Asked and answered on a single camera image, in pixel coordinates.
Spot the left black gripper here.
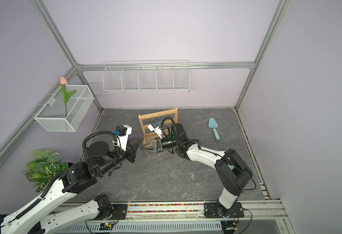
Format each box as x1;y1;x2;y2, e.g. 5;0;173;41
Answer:
97;136;144;176

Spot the wooden jewelry display stand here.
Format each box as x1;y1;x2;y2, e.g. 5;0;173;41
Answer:
138;108;178;144

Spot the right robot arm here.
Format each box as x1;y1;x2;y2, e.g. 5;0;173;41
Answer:
142;122;253;211

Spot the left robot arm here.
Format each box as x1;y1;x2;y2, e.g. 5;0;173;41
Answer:
0;131;143;234

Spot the teal garden trowel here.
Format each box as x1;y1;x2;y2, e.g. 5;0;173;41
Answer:
208;118;220;140

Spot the green leafy artificial plant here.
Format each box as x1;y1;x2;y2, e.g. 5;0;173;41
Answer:
25;149;69;192

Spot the pink artificial tulip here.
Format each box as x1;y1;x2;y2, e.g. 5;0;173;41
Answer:
60;77;77;117

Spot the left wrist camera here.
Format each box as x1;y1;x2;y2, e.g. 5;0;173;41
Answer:
114;125;132;151

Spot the white wire wall shelf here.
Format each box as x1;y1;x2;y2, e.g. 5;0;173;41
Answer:
102;60;191;92

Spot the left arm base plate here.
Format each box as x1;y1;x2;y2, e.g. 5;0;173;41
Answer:
94;203;128;220

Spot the white mesh wall basket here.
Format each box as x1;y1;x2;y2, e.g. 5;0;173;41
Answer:
34;85;94;132

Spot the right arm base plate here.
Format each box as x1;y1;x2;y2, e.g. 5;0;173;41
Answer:
204;202;244;218

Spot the white slotted cable duct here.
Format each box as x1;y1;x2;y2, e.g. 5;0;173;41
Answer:
57;220;223;234

